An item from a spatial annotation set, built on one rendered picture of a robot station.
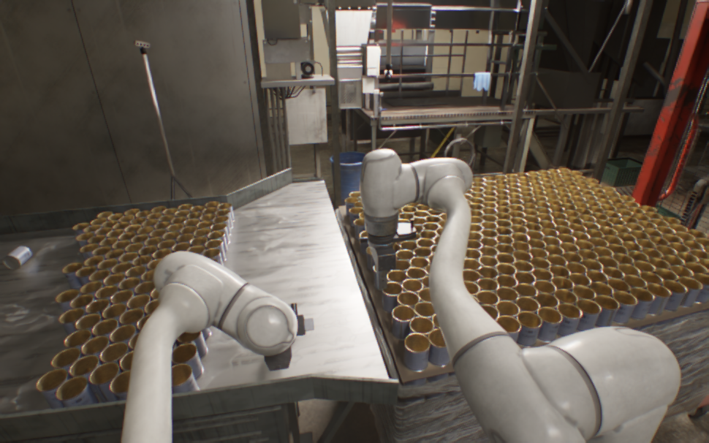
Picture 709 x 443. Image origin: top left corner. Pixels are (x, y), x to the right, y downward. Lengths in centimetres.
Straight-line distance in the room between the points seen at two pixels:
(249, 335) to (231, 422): 50
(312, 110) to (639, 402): 341
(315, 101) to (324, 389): 304
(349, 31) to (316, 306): 300
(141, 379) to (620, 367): 65
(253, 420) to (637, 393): 85
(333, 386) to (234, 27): 287
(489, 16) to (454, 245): 367
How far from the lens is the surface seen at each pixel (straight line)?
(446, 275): 65
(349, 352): 109
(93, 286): 153
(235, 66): 332
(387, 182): 84
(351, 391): 97
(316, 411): 229
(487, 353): 55
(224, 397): 99
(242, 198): 199
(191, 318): 68
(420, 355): 102
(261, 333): 63
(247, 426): 113
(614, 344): 63
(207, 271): 71
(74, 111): 375
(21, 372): 141
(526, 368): 55
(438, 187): 87
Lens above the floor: 189
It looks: 28 degrees down
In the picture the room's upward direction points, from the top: 1 degrees counter-clockwise
